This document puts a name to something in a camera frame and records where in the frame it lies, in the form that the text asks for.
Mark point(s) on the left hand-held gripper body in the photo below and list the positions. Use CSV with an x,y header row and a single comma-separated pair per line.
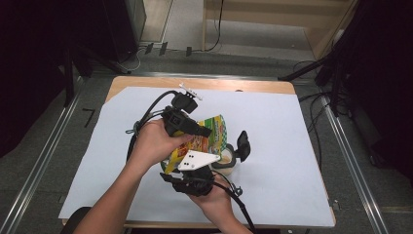
x,y
177,120

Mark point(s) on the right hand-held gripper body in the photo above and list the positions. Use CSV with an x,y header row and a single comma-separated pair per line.
x,y
196,161

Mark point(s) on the yellow green spouted pouch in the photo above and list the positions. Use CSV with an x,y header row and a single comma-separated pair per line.
x,y
214,130

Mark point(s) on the glass jar with black lid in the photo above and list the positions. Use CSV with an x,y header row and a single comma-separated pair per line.
x,y
243,146

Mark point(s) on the person's left hand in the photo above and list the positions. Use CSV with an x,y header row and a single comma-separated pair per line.
x,y
152,146

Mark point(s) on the person's right hand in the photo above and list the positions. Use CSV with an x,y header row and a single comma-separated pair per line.
x,y
214,201

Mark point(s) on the white table cover sheet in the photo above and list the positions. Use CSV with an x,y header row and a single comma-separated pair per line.
x,y
276,113

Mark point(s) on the black cabinet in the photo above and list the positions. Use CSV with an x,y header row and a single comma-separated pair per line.
x,y
120,26

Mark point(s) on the black metal stand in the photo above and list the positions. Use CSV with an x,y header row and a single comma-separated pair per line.
x,y
334,74

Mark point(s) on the metal floor rail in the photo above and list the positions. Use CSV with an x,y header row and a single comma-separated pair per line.
x,y
42,156
354,162

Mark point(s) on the light wooden frame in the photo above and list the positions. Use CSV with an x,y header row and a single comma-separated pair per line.
x,y
324,32

